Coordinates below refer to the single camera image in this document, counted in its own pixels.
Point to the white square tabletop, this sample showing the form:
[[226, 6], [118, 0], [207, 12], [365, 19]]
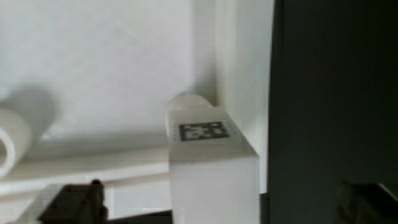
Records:
[[100, 58]]

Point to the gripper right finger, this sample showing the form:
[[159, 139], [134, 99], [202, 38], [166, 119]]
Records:
[[367, 204]]

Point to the white leg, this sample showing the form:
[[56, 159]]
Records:
[[214, 165]]

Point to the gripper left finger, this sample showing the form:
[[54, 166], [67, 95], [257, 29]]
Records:
[[77, 206]]

